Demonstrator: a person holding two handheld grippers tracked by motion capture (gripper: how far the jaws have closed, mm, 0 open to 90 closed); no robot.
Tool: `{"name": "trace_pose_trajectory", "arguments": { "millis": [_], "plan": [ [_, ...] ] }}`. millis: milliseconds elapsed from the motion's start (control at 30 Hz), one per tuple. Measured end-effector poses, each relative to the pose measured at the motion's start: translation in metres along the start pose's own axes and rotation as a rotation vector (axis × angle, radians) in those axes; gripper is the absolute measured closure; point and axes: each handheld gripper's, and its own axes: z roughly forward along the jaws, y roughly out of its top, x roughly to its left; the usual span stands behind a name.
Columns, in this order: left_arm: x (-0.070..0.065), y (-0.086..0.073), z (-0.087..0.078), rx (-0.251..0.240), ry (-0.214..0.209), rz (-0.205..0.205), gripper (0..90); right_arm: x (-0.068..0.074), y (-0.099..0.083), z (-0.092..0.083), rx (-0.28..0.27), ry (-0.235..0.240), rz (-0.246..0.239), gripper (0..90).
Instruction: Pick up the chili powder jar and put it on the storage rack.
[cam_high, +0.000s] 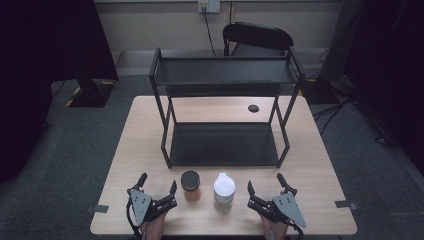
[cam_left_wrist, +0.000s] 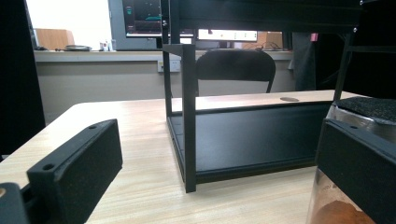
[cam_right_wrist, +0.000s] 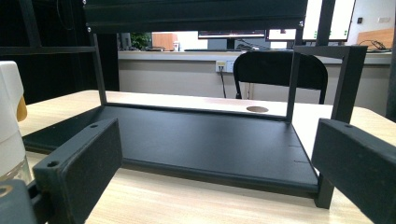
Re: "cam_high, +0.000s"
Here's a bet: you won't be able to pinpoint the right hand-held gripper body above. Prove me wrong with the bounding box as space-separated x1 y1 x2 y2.
247 192 308 230

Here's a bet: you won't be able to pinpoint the orange jar with black lid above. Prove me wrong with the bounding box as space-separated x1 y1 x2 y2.
180 170 202 203

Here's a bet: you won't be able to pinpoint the black floor cables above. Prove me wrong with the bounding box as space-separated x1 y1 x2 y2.
311 74 398 146

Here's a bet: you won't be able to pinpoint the glass jar with white lid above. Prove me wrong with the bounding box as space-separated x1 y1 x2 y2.
213 172 237 213

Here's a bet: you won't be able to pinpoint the left hand-held gripper cable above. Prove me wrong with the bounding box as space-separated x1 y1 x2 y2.
125 199 143 240

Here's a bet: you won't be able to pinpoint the black power cable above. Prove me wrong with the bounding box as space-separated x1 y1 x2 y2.
201 7 218 57

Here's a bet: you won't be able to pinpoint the white wall socket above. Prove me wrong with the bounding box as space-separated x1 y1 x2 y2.
197 0 221 14

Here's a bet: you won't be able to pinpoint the person's right hand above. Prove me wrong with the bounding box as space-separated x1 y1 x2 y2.
260 215 290 240

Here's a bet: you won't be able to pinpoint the person's left hand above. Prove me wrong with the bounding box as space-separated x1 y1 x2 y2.
140 213 168 240

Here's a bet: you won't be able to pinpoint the black stand base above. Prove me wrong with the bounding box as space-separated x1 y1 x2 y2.
65 78 116 109

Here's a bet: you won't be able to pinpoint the right hand-held gripper cable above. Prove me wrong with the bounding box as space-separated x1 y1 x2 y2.
287 221 305 240

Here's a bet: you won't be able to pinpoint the grey tape strip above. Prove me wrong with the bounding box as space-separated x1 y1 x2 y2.
334 200 358 211
85 204 110 214

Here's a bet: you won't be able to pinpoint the black chair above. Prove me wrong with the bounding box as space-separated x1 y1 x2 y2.
222 21 295 57

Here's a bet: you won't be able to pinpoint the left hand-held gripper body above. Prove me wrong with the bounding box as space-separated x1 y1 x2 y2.
128 188 179 228

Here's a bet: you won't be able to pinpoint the black metal shelf rack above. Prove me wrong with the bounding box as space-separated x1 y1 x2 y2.
148 46 306 170

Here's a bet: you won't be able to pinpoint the dark curtain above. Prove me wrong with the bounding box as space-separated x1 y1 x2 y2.
343 0 424 168
0 0 119 183

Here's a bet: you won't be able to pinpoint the hand-held gripper cable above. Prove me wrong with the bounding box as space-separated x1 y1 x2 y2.
125 199 143 240
287 221 305 240

